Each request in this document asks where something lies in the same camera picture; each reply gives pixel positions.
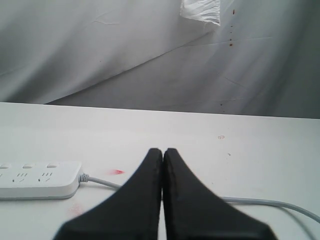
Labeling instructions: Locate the grey power cable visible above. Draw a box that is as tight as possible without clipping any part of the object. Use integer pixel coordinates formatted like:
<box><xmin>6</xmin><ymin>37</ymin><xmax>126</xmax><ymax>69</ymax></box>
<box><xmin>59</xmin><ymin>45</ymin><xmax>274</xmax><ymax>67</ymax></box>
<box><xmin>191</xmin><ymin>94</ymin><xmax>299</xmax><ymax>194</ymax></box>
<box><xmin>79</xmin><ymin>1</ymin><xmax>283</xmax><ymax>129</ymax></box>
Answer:
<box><xmin>77</xmin><ymin>173</ymin><xmax>320</xmax><ymax>222</ymax></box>

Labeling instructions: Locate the white five-outlet power strip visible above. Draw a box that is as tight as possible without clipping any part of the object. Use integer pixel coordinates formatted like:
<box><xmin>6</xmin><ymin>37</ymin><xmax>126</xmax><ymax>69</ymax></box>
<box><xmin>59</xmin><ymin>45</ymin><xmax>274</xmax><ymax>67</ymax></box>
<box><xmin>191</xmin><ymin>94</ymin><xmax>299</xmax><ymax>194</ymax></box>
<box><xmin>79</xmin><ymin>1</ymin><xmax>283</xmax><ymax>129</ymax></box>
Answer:
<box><xmin>0</xmin><ymin>161</ymin><xmax>84</xmax><ymax>201</ymax></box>

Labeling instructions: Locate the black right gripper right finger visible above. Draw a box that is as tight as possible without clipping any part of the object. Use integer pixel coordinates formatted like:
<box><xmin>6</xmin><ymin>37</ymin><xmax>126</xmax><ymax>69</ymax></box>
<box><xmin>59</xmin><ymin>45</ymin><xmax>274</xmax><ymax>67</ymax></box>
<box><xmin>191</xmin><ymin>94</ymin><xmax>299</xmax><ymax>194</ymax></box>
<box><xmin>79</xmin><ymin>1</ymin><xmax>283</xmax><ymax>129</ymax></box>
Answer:
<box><xmin>162</xmin><ymin>148</ymin><xmax>277</xmax><ymax>240</ymax></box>

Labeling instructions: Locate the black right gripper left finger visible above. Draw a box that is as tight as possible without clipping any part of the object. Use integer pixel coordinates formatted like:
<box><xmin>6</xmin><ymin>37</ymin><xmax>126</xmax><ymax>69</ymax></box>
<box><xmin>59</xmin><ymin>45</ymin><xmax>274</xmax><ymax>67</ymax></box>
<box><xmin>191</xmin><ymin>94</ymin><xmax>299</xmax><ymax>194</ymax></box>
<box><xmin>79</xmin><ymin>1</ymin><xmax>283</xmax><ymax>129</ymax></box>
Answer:
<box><xmin>54</xmin><ymin>148</ymin><xmax>163</xmax><ymax>240</ymax></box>

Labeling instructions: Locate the white plastic sheet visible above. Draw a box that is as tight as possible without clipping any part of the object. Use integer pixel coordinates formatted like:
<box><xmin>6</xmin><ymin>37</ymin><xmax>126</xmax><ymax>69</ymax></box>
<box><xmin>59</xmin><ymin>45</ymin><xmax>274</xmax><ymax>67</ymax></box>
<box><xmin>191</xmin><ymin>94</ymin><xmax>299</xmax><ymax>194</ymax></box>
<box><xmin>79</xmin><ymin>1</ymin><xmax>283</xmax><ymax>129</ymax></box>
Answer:
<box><xmin>179</xmin><ymin>0</ymin><xmax>221</xmax><ymax>26</ymax></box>

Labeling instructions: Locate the grey backdrop cloth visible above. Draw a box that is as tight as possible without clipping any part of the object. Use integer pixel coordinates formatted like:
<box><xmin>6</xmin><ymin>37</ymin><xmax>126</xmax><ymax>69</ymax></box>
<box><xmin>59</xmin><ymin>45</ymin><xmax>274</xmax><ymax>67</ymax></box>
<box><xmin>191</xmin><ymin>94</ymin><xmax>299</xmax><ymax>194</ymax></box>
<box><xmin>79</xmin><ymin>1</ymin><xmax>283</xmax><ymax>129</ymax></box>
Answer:
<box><xmin>0</xmin><ymin>0</ymin><xmax>320</xmax><ymax>119</ymax></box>

